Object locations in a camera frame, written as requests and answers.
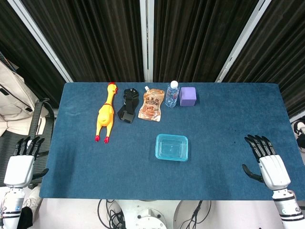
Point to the yellow rubber chicken toy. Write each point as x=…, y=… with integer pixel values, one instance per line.
x=104, y=114

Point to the black and white sneaker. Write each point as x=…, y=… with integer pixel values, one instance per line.
x=299, y=134

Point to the black office chair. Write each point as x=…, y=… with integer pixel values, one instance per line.
x=40, y=119

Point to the black pleated curtain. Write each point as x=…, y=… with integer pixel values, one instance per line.
x=100, y=38

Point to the blue table mat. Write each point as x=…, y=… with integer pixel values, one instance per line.
x=119, y=171

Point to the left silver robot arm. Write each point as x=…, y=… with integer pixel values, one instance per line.
x=12, y=207

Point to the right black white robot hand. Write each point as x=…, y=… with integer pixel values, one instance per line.
x=274, y=170

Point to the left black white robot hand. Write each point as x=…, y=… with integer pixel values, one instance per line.
x=19, y=170

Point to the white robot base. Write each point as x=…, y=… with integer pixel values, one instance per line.
x=150, y=215

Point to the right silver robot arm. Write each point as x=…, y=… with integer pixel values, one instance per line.
x=289, y=210

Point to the beige fabric bag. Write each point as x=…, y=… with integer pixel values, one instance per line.
x=14, y=100

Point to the white frame pole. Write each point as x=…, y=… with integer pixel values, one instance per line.
x=147, y=40
x=40, y=35
x=243, y=40

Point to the purple foam cube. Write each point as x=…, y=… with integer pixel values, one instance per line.
x=188, y=96

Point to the clear plastic water bottle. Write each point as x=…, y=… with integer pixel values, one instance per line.
x=172, y=96

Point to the brown spout drink pouch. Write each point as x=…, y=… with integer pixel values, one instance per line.
x=150, y=105

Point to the clear blue plastic container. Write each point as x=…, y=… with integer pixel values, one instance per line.
x=171, y=148

